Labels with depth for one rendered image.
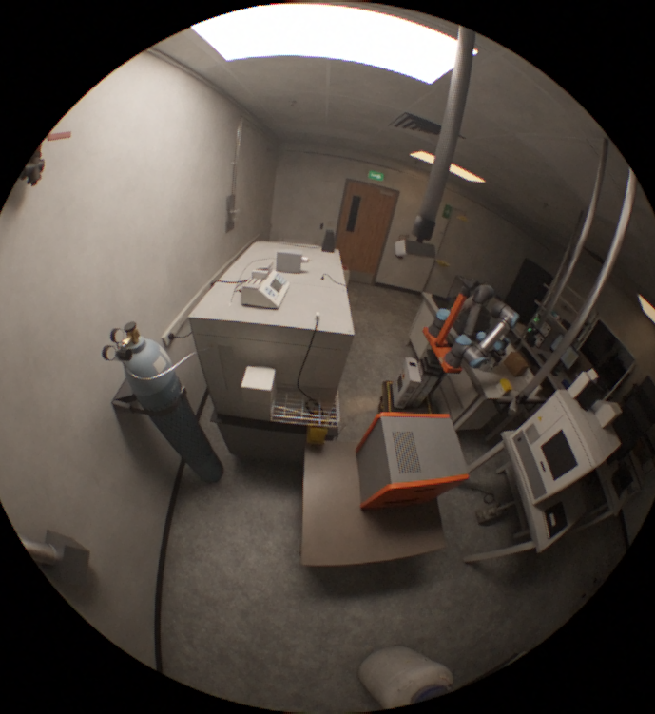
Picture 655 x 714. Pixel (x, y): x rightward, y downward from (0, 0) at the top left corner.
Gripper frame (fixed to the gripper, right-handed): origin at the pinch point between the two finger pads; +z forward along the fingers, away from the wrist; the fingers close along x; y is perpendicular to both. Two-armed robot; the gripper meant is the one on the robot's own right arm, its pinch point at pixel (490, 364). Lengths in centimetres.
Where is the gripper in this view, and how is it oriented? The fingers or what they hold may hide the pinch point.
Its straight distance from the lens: 237.1
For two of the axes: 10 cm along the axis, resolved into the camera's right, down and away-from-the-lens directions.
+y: -9.9, -1.1, -1.2
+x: 0.1, 6.8, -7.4
